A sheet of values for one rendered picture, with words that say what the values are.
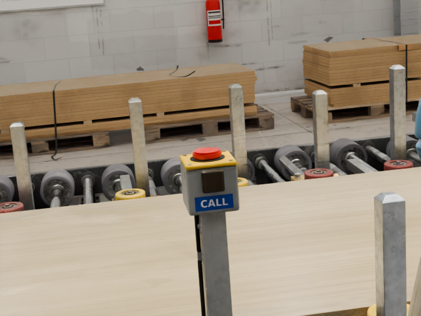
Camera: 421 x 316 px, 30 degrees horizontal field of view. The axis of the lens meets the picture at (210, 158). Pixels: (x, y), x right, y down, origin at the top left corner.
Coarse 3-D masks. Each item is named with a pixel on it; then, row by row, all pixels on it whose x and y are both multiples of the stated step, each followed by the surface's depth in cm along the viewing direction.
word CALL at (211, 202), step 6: (198, 198) 105; (204, 198) 105; (210, 198) 105; (216, 198) 106; (222, 198) 106; (228, 198) 106; (198, 204) 105; (204, 204) 106; (210, 204) 106; (216, 204) 106; (222, 204) 106; (228, 204) 106; (198, 210) 106; (204, 210) 106
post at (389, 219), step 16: (384, 192) 114; (384, 208) 112; (400, 208) 112; (384, 224) 112; (400, 224) 113; (384, 240) 113; (400, 240) 113; (384, 256) 113; (400, 256) 114; (384, 272) 114; (400, 272) 114; (384, 288) 115; (400, 288) 115; (384, 304) 115; (400, 304) 116
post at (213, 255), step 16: (208, 224) 108; (224, 224) 108; (208, 240) 109; (224, 240) 109; (208, 256) 109; (224, 256) 110; (208, 272) 110; (224, 272) 110; (208, 288) 110; (224, 288) 111; (208, 304) 111; (224, 304) 111
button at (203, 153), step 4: (200, 148) 109; (204, 148) 109; (208, 148) 109; (212, 148) 108; (216, 148) 108; (192, 152) 108; (196, 152) 107; (200, 152) 106; (204, 152) 106; (208, 152) 106; (212, 152) 106; (216, 152) 106; (220, 152) 107; (196, 156) 106; (200, 156) 106; (204, 156) 106; (208, 156) 106; (212, 156) 106; (216, 156) 106; (200, 160) 106; (204, 160) 106
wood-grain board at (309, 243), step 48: (240, 192) 204; (288, 192) 201; (336, 192) 198; (0, 240) 180; (48, 240) 178; (96, 240) 175; (144, 240) 173; (192, 240) 171; (240, 240) 169; (288, 240) 167; (336, 240) 165; (0, 288) 152; (48, 288) 150; (96, 288) 148; (144, 288) 147; (192, 288) 145; (240, 288) 144; (288, 288) 142; (336, 288) 141
